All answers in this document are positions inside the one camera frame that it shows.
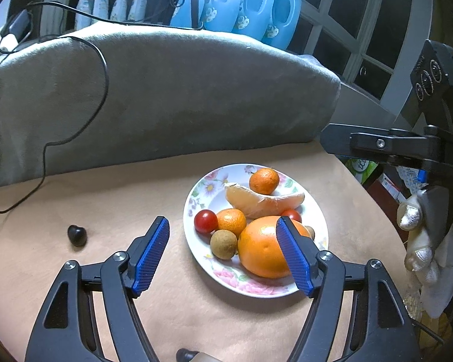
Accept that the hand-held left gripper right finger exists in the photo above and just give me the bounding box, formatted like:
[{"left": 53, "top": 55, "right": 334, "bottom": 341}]
[{"left": 275, "top": 216, "right": 423, "bottom": 362}]

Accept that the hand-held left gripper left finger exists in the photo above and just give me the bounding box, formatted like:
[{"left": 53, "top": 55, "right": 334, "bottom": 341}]
[{"left": 24, "top": 216, "right": 170, "bottom": 362}]

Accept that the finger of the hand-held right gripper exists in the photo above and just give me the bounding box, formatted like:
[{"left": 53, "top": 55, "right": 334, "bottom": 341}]
[{"left": 320, "top": 122, "right": 444, "bottom": 167}]

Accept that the peeled pomelo segment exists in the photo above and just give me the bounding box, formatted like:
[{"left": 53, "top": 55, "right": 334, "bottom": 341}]
[{"left": 225, "top": 183, "right": 306, "bottom": 220}]

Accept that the small red cherry tomato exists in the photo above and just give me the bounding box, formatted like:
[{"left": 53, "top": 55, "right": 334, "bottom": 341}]
[{"left": 194, "top": 210, "right": 218, "bottom": 233}]

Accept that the small orange mandarin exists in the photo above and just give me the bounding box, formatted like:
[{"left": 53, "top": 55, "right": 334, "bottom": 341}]
[{"left": 215, "top": 208, "right": 247, "bottom": 237}]

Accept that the large orange mandarin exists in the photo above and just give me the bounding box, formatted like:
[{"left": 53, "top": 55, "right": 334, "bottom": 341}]
[{"left": 249, "top": 168, "right": 280, "bottom": 195}]

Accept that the white floral plate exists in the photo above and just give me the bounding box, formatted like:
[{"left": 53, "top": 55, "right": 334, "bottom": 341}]
[{"left": 183, "top": 164, "right": 329, "bottom": 299}]

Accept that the person's right hand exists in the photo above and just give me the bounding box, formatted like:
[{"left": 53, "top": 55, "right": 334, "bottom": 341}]
[{"left": 396, "top": 186, "right": 453, "bottom": 319}]

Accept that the green packet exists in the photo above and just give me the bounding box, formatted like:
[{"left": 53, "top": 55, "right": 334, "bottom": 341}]
[{"left": 343, "top": 156, "right": 380, "bottom": 185}]

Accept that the big smooth orange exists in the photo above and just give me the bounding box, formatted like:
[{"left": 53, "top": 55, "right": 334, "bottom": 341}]
[{"left": 237, "top": 216, "right": 314, "bottom": 279}]

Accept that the red and white box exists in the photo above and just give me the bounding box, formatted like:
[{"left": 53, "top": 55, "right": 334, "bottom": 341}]
[{"left": 366, "top": 173, "right": 408, "bottom": 212}]

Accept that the dark brown chestnut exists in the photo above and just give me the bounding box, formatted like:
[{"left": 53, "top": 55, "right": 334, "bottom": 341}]
[{"left": 67, "top": 225, "right": 87, "bottom": 247}]

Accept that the grey cushion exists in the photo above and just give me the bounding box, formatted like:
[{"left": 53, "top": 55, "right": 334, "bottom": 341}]
[{"left": 0, "top": 21, "right": 341, "bottom": 191}]

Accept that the black stand pole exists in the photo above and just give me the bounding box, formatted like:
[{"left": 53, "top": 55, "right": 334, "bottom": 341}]
[{"left": 189, "top": 0, "right": 205, "bottom": 31}]

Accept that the white window frame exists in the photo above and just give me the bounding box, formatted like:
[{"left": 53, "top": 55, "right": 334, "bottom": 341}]
[{"left": 298, "top": 0, "right": 439, "bottom": 116}]

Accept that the black cable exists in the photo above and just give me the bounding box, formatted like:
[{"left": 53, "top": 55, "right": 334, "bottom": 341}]
[{"left": 0, "top": 1, "right": 110, "bottom": 214}]

